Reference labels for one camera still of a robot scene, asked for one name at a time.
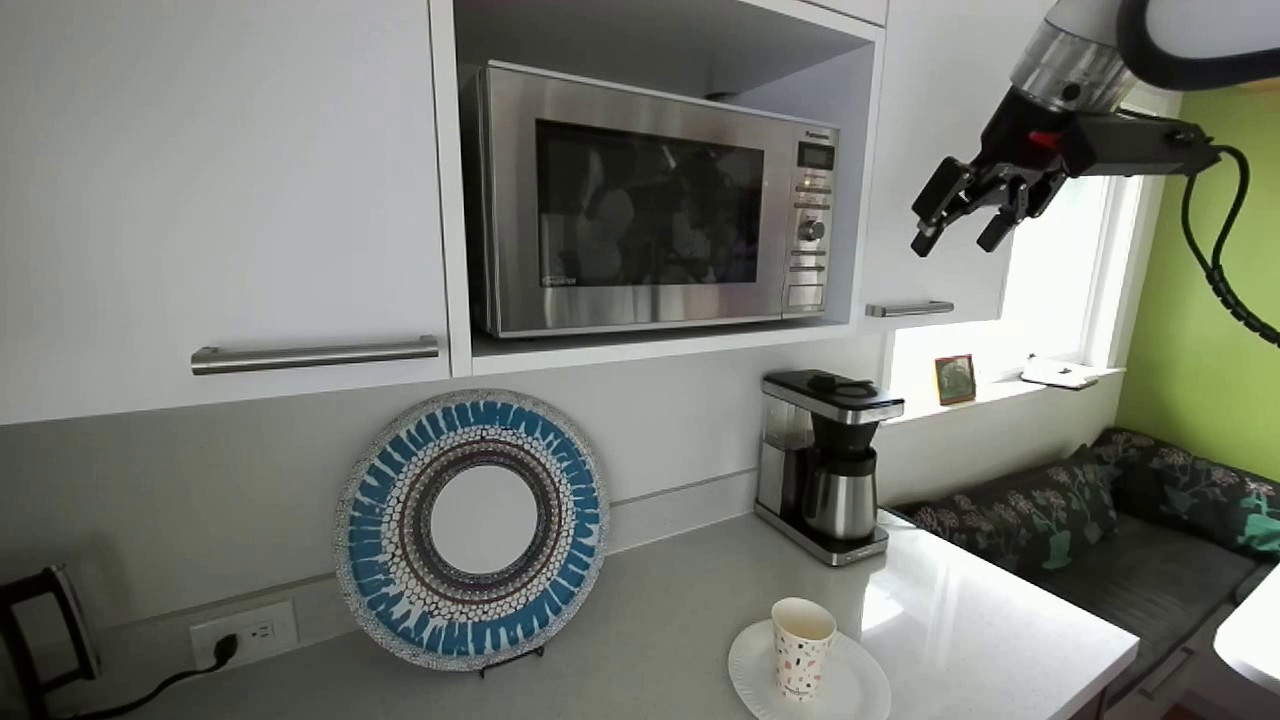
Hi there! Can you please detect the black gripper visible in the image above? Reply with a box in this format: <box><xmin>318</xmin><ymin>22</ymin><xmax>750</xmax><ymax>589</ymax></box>
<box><xmin>907</xmin><ymin>85</ymin><xmax>1090</xmax><ymax>264</ymax></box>

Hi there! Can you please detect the stainless steel microwave body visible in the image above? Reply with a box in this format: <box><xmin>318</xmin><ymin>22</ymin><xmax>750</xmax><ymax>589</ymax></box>
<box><xmin>460</xmin><ymin>57</ymin><xmax>846</xmax><ymax>349</ymax></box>

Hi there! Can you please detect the white item on sill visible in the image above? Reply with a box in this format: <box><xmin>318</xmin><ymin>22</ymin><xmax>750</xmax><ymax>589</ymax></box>
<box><xmin>1015</xmin><ymin>349</ymin><xmax>1117</xmax><ymax>395</ymax></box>

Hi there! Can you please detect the dark floral cushion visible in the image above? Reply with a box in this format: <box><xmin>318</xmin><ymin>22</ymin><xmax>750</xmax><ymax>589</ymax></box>
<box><xmin>907</xmin><ymin>456</ymin><xmax>1119</xmax><ymax>579</ymax></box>

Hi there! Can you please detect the black steel coffee maker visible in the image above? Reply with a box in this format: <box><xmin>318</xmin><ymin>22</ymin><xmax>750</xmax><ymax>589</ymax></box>
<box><xmin>750</xmin><ymin>368</ymin><xmax>907</xmax><ymax>573</ymax></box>

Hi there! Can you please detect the green floral cushion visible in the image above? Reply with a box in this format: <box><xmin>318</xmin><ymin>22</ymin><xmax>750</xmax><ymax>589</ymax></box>
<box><xmin>1075</xmin><ymin>424</ymin><xmax>1280</xmax><ymax>567</ymax></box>

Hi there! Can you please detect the dark bench seat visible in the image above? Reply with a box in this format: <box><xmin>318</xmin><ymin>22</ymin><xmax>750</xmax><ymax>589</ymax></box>
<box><xmin>1049</xmin><ymin>513</ymin><xmax>1280</xmax><ymax>700</ymax></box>

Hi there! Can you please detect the white dotted cup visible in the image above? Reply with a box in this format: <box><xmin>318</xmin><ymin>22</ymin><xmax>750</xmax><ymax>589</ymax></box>
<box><xmin>769</xmin><ymin>591</ymin><xmax>843</xmax><ymax>710</ymax></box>

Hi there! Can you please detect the white saucer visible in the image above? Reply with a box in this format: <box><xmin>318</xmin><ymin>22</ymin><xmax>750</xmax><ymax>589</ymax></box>
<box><xmin>725</xmin><ymin>616</ymin><xmax>901</xmax><ymax>720</ymax></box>

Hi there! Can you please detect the black plate stand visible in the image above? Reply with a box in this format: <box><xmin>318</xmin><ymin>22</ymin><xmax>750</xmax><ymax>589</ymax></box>
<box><xmin>473</xmin><ymin>642</ymin><xmax>554</xmax><ymax>681</ymax></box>

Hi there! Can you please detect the blue patterned decorative plate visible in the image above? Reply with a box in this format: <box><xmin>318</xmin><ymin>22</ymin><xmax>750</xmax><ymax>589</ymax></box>
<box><xmin>332</xmin><ymin>383</ymin><xmax>614</xmax><ymax>675</ymax></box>

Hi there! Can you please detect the white outlet with plug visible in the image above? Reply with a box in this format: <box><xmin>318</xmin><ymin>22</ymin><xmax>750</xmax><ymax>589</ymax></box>
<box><xmin>183</xmin><ymin>597</ymin><xmax>302</xmax><ymax>675</ymax></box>

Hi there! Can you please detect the black framed countertop object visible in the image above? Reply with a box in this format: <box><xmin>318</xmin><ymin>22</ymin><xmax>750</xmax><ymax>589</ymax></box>
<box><xmin>0</xmin><ymin>561</ymin><xmax>109</xmax><ymax>720</ymax></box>

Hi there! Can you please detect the short silver cabinet handle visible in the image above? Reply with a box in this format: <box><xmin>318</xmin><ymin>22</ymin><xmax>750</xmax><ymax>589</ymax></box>
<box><xmin>858</xmin><ymin>295</ymin><xmax>960</xmax><ymax>326</ymax></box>

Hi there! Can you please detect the white window frame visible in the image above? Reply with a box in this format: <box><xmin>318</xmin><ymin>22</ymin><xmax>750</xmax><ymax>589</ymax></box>
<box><xmin>876</xmin><ymin>172</ymin><xmax>1169</xmax><ymax>411</ymax></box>

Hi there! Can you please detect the dark picture frame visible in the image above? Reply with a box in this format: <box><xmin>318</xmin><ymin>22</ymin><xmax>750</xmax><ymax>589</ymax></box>
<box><xmin>932</xmin><ymin>349</ymin><xmax>983</xmax><ymax>411</ymax></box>

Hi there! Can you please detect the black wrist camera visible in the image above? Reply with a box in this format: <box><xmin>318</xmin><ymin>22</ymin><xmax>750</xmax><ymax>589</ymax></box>
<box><xmin>1060</xmin><ymin>107</ymin><xmax>1222</xmax><ymax>182</ymax></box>

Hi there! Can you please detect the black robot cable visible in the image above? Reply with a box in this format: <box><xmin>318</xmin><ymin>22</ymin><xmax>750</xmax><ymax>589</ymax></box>
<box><xmin>1174</xmin><ymin>139</ymin><xmax>1280</xmax><ymax>357</ymax></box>

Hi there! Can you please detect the long silver cabinet handle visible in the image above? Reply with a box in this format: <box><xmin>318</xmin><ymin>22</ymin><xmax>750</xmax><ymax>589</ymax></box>
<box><xmin>189</xmin><ymin>333</ymin><xmax>442</xmax><ymax>381</ymax></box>

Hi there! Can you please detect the white wall cabinet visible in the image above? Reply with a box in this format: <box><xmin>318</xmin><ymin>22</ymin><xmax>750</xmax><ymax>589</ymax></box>
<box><xmin>0</xmin><ymin>0</ymin><xmax>1060</xmax><ymax>433</ymax></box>

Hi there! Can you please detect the black plug and cord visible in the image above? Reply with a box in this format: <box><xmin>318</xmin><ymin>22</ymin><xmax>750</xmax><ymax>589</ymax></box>
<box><xmin>59</xmin><ymin>629</ymin><xmax>247</xmax><ymax>720</ymax></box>

